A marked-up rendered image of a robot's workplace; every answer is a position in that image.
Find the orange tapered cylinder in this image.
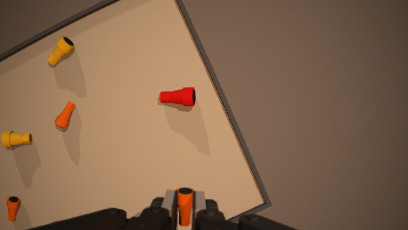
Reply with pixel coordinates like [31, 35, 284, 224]
[54, 102, 75, 128]
[177, 187, 195, 227]
[7, 196, 20, 221]

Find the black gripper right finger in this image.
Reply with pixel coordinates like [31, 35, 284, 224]
[191, 191, 298, 230]

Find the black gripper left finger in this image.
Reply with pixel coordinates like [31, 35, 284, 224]
[27, 190, 178, 230]

